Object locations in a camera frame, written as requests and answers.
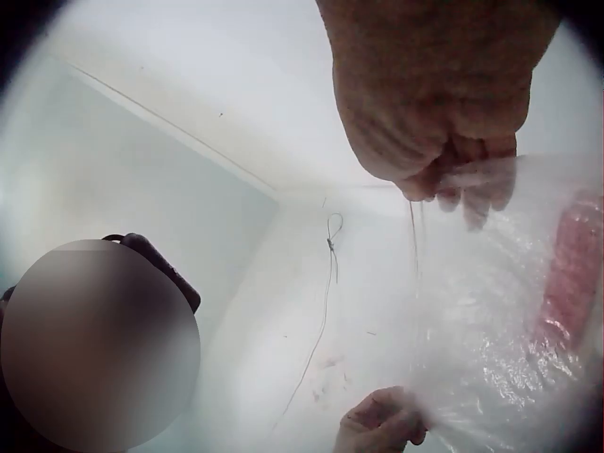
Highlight person's right hand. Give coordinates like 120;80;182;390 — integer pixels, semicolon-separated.
315;0;563;231

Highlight person's left hand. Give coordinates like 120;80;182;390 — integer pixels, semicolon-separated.
333;386;431;453

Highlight person's right fingers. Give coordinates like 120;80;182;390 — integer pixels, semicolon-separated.
395;133;518;231

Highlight person's left fingers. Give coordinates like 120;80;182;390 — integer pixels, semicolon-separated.
347;386;431;447

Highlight clear plastic bag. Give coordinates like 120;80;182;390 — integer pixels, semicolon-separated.
363;152;604;453

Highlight red meat piece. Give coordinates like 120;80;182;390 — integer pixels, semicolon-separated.
528;189;604;350

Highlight thin looped wire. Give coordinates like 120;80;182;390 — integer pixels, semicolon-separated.
271;212;345;432

